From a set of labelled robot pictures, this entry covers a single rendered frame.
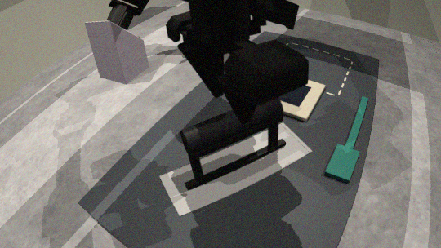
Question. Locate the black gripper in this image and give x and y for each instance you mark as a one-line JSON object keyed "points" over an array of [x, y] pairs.
{"points": [[254, 73]]}

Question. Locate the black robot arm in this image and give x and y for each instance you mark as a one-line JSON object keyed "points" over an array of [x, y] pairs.
{"points": [[275, 11]]}

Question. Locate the green trowel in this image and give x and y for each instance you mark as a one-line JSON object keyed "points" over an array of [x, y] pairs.
{"points": [[344, 157]]}

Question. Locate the beige square tile with dark centre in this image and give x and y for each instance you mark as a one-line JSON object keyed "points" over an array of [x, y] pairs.
{"points": [[300, 102]]}

